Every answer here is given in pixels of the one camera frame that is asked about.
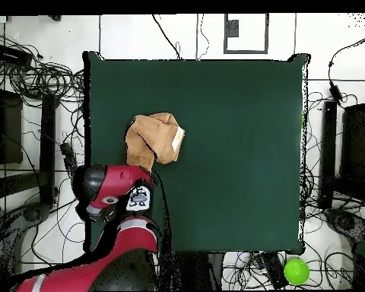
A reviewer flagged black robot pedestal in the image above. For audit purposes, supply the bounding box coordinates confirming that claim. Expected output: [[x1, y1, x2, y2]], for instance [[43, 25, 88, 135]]
[[157, 250, 224, 291]]

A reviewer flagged grey stand base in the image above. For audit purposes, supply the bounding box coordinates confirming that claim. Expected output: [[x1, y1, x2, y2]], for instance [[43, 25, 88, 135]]
[[0, 202, 52, 290], [323, 208, 365, 244]]

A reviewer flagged dark green table cloth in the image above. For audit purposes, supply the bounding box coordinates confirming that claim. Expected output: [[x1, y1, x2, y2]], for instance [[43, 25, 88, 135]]
[[82, 51, 311, 255]]

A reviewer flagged bright green ball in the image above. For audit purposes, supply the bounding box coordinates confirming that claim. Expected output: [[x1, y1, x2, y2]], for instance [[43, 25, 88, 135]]
[[283, 258, 310, 286]]

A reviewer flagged black power strip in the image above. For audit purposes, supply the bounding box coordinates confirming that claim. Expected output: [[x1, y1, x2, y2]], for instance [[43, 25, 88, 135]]
[[59, 142, 79, 175]]

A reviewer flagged grey square floor frame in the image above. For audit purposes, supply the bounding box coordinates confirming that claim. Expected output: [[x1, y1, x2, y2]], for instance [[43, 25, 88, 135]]
[[223, 13, 270, 55]]

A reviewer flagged black metal frame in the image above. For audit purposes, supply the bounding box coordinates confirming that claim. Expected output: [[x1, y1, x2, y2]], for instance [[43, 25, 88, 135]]
[[319, 100, 365, 211], [0, 69, 60, 208]]

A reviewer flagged tan terry towel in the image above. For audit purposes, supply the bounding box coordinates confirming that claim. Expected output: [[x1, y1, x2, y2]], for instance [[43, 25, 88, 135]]
[[124, 112, 186, 173]]

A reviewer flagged black flat box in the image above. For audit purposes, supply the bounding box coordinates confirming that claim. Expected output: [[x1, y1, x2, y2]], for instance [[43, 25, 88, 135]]
[[0, 43, 33, 68]]

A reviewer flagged black power adapter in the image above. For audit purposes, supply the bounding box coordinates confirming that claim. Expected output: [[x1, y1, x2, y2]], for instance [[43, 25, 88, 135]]
[[328, 84, 343, 103]]

